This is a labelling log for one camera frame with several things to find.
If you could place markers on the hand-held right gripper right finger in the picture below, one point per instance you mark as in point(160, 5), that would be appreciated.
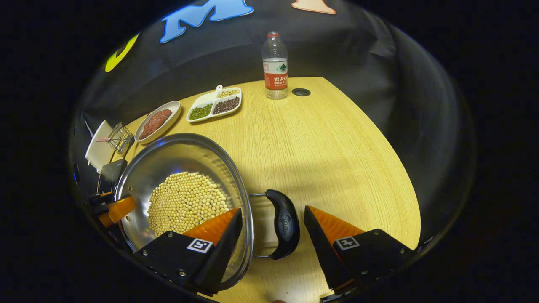
point(324, 252)

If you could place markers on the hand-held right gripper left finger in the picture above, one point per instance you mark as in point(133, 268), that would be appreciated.
point(223, 248)

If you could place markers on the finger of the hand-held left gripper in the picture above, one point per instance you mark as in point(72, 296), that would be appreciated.
point(101, 198)
point(120, 209)

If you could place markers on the black induction cooktop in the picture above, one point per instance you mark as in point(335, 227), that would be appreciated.
point(110, 174)

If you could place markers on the white toaster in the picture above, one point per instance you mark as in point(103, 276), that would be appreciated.
point(99, 151)

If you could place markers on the heap of yellow soybeans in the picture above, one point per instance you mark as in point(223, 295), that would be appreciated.
point(187, 202)

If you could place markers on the red checked stick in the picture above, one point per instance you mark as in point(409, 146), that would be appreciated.
point(102, 139)

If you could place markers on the red raw meat slice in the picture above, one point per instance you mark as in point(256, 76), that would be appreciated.
point(163, 114)
point(149, 128)

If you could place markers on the round white plate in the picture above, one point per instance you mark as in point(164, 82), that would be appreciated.
point(172, 113)

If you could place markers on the green mung beans portion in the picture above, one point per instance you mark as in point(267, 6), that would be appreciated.
point(201, 111)

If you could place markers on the white divided dish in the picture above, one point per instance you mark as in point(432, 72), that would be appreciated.
point(206, 100)

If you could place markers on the dark red beans portion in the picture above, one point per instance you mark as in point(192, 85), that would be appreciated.
point(226, 105)

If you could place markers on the small yellow beans portion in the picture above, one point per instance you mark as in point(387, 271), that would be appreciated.
point(228, 93)

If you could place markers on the clear red label water bottle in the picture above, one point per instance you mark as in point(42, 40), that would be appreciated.
point(275, 67)

